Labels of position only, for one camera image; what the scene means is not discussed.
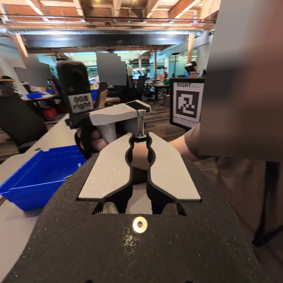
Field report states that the blue plastic bin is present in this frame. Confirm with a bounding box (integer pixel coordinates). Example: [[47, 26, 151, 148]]
[[0, 145, 89, 212]]

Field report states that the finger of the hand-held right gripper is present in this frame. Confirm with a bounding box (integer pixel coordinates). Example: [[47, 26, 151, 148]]
[[89, 103, 139, 146], [123, 100, 152, 136]]

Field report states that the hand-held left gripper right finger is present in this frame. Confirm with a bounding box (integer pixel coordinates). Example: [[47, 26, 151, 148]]
[[146, 132, 201, 203]]

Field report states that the person's right hand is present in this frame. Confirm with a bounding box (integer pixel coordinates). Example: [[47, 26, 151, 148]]
[[79, 129, 109, 153]]

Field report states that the wooden office desk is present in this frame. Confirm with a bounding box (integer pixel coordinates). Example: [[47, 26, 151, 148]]
[[144, 82, 171, 102]]

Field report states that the long steel bolt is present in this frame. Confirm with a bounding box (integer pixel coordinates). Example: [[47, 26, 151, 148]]
[[136, 109, 147, 138]]

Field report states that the person's right forearm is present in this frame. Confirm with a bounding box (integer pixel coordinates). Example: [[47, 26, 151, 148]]
[[132, 132, 200, 170]]

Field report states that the black shoulder strap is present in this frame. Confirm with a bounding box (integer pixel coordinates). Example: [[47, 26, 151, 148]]
[[252, 161, 283, 247]]

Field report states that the black office chair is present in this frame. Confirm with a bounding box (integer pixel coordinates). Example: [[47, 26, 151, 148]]
[[0, 94, 48, 153], [136, 75, 156, 105]]

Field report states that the framed marker sign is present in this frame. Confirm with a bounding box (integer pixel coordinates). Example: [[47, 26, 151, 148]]
[[169, 77, 205, 131]]

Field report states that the red box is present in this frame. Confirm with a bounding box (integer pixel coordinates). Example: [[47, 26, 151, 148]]
[[43, 107, 59, 120]]

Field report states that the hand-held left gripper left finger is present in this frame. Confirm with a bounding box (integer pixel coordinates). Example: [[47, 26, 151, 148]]
[[78, 133, 134, 203]]

